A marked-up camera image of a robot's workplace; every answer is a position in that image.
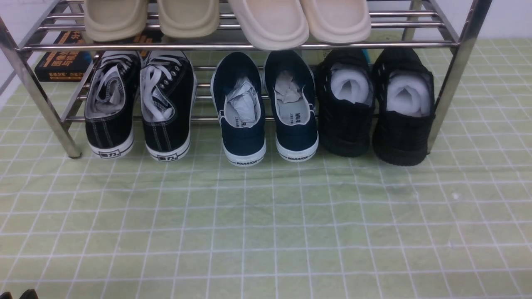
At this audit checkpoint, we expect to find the black canvas sneaker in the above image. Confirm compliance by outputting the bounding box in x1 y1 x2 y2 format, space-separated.
85 51 142 159
139 50 197 162

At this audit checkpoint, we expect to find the navy slip-on shoe left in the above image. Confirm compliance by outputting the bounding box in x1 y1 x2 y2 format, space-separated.
210 52 266 167

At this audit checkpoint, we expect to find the navy slip-on shoe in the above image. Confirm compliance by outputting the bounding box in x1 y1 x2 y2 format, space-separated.
210 52 266 167
262 50 319 162

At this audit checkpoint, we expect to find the navy slip-on shoe right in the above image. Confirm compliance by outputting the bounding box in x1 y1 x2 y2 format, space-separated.
262 50 319 162

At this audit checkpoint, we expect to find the black knit shoe left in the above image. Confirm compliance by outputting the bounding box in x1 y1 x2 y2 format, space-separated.
314 49 376 157

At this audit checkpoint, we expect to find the black knit shoe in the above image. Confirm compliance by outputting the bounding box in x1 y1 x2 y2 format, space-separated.
314 49 376 157
371 48 435 167

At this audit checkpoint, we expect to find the black knit shoe right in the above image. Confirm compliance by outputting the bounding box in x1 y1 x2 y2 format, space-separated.
371 48 435 167

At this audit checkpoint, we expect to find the silver metal shoe rack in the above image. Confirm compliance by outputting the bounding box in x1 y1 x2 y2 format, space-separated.
1 0 492 159

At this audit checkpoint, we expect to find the cream slipper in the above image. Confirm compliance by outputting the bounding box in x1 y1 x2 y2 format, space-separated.
228 0 310 51
300 0 371 44

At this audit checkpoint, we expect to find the cream slipper far right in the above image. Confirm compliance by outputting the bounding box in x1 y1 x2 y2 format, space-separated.
300 0 371 44

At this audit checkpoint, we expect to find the beige slipper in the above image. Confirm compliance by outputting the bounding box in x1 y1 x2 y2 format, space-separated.
157 0 220 38
84 0 149 42

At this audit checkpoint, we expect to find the beige slipper far left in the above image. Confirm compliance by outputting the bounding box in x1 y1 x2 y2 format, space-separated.
84 0 149 42

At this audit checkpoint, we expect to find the green checked tablecloth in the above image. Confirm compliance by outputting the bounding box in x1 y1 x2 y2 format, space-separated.
0 39 532 299

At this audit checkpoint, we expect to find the black orange book box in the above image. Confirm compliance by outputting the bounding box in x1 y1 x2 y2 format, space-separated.
34 31 163 83

